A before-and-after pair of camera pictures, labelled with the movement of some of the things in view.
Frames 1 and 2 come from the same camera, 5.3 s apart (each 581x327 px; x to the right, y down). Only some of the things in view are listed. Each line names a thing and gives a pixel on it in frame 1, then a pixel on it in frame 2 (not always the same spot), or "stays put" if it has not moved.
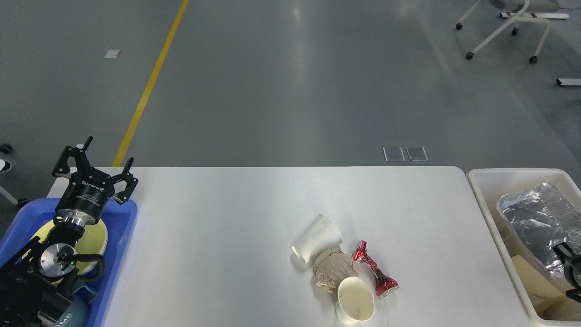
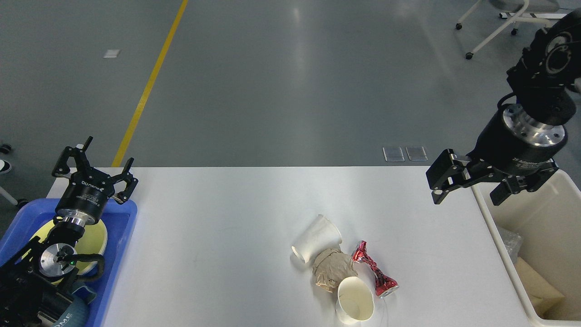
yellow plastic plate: (93, 240) stays put
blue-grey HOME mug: (77, 314) stays put
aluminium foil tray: (542, 217) to (512, 241)
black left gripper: (85, 199) stays put
